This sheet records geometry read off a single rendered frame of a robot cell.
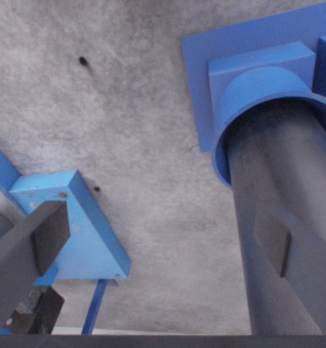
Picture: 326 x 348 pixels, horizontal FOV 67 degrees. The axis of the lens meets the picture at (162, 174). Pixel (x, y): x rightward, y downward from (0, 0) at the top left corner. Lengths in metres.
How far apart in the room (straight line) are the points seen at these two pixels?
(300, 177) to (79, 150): 0.96
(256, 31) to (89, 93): 0.60
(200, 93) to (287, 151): 0.52
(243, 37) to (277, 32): 0.09
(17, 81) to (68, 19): 0.32
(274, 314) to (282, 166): 0.22
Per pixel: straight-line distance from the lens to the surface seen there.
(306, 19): 0.92
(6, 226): 1.51
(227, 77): 0.77
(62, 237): 0.17
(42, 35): 1.02
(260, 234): 0.17
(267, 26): 0.89
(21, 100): 1.18
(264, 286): 0.36
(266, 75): 0.71
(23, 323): 1.31
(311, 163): 0.45
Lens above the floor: 0.87
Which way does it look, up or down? 49 degrees down
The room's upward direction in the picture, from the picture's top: 169 degrees counter-clockwise
